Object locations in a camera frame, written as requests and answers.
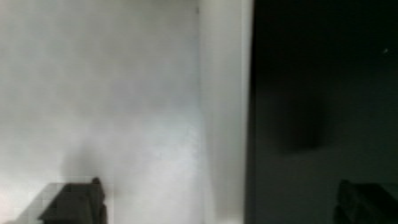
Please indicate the white desk tabletop tray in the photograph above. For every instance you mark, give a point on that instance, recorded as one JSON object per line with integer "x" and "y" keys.
{"x": 122, "y": 106}

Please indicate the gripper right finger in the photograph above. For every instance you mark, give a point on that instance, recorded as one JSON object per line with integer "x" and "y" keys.
{"x": 366, "y": 203}

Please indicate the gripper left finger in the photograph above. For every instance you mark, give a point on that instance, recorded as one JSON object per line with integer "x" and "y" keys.
{"x": 67, "y": 204}

